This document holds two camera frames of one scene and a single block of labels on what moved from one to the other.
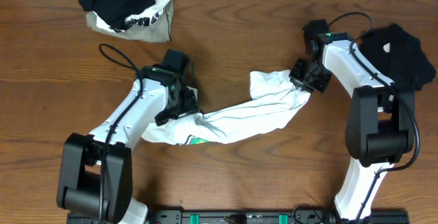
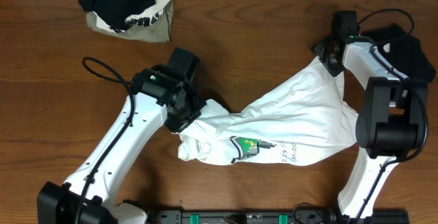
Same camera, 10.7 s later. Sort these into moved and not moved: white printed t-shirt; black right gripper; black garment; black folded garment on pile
Moved: black right gripper; white printed t-shirt
Not moved: black folded garment on pile; black garment
